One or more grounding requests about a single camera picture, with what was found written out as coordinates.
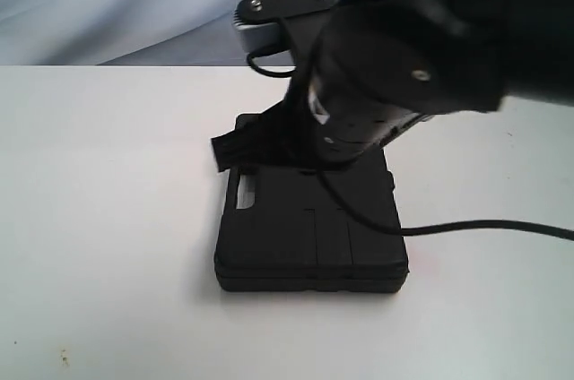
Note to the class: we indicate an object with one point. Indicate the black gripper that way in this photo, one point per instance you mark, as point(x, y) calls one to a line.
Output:
point(330, 123)

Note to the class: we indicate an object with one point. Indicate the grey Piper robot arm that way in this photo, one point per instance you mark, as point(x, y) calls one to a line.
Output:
point(365, 71)

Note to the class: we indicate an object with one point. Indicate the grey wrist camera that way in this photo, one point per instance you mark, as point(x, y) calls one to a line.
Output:
point(258, 22)

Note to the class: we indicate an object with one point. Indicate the black plastic tool case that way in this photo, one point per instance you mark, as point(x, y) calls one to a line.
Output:
point(281, 231)

